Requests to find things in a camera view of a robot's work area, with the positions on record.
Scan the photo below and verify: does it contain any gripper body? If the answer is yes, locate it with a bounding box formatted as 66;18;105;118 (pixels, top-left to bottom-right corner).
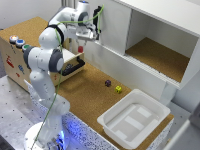
75;29;99;43

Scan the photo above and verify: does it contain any wooden drawer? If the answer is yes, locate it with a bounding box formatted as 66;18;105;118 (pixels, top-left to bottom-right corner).
59;48;86;77

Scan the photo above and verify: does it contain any white sliding door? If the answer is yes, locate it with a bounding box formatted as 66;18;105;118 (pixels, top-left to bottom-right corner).
97;0;133;57

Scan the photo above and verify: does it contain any purple block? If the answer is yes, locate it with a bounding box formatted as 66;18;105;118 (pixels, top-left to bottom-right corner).
104;79;112;88

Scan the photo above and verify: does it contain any green button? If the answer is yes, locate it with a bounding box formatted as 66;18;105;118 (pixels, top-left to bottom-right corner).
21;43;32;52

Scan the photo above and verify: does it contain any yellow block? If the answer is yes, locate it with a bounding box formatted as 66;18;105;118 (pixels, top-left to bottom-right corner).
114;85;123;94

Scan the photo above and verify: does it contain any blue button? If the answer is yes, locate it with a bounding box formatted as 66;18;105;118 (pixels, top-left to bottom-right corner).
15;38;26;48

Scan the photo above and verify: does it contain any red button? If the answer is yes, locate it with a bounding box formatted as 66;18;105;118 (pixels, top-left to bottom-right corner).
9;35;19;45

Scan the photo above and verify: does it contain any white cabinet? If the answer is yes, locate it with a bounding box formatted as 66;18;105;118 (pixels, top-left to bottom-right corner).
83;0;200;107

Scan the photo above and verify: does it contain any wooden drawer box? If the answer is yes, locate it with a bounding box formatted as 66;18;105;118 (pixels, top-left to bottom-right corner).
0;16;80;93

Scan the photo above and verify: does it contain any white plastic box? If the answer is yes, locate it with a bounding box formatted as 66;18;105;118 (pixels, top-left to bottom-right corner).
96;88;172;150

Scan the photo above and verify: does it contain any green cable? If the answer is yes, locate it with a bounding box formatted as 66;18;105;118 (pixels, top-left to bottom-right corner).
30;3;106;150

